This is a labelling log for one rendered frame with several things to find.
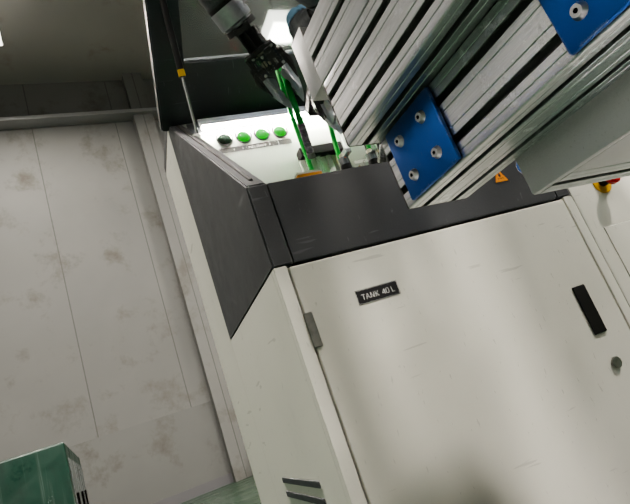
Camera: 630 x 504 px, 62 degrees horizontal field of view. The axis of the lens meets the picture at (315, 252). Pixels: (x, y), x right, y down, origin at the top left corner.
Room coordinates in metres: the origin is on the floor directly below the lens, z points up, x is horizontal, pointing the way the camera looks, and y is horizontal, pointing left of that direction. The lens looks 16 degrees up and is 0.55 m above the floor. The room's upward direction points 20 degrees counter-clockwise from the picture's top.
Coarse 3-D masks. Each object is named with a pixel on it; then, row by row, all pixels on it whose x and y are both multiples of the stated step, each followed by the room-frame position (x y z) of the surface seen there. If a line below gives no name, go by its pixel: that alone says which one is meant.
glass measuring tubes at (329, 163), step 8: (320, 144) 1.48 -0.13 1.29; (328, 144) 1.49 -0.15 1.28; (320, 152) 1.47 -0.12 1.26; (328, 152) 1.49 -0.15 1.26; (304, 160) 1.48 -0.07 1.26; (312, 160) 1.49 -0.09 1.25; (320, 160) 1.48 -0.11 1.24; (328, 160) 1.49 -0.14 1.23; (336, 160) 1.52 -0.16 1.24; (304, 168) 1.48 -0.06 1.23; (320, 168) 1.48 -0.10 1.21; (328, 168) 1.51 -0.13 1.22; (336, 168) 1.52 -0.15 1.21
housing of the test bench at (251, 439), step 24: (168, 144) 1.44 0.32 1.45; (168, 168) 1.56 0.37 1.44; (192, 216) 1.40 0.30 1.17; (192, 240) 1.51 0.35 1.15; (192, 264) 1.64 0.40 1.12; (216, 312) 1.47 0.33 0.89; (216, 336) 1.58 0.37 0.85; (240, 384) 1.43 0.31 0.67; (240, 408) 1.53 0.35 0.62; (264, 456) 1.40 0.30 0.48; (264, 480) 1.49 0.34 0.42
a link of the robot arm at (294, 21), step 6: (300, 6) 1.13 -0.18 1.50; (288, 12) 1.14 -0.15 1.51; (294, 12) 1.13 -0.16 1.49; (300, 12) 1.13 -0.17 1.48; (306, 12) 1.11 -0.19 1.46; (288, 18) 1.14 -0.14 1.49; (294, 18) 1.13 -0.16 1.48; (300, 18) 1.12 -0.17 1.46; (306, 18) 1.12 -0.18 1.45; (288, 24) 1.15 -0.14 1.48; (294, 24) 1.14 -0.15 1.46; (300, 24) 1.13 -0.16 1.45; (306, 24) 1.12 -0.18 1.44; (294, 30) 1.14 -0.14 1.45; (294, 36) 1.15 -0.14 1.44
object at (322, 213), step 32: (288, 192) 0.88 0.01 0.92; (320, 192) 0.90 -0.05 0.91; (352, 192) 0.93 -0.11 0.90; (384, 192) 0.95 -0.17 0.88; (480, 192) 1.03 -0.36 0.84; (512, 192) 1.06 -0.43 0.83; (288, 224) 0.87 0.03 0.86; (320, 224) 0.89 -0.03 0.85; (352, 224) 0.92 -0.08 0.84; (384, 224) 0.94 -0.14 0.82; (416, 224) 0.97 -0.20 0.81; (448, 224) 0.99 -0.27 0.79; (320, 256) 0.89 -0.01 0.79
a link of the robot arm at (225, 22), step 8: (232, 0) 0.86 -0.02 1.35; (240, 0) 0.87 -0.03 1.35; (224, 8) 0.86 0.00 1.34; (232, 8) 0.87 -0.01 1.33; (240, 8) 0.88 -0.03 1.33; (248, 8) 0.89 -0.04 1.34; (216, 16) 0.88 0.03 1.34; (224, 16) 0.88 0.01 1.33; (232, 16) 0.88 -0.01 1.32; (240, 16) 0.88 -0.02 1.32; (216, 24) 0.90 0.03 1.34; (224, 24) 0.89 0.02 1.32; (232, 24) 0.89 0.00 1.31; (240, 24) 0.89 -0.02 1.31; (224, 32) 0.91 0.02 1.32
